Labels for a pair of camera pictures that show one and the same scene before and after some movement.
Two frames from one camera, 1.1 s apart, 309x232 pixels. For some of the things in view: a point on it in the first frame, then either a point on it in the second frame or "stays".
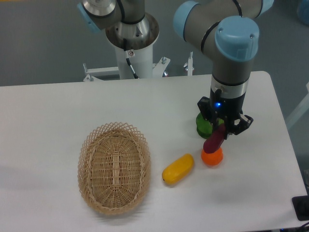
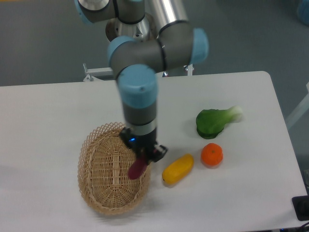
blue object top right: (303, 12) stays
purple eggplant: (213, 142) to (136, 168)
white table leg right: (303, 108) stays
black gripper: (218, 106) to (144, 145)
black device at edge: (301, 205) stays
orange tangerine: (212, 159) stays
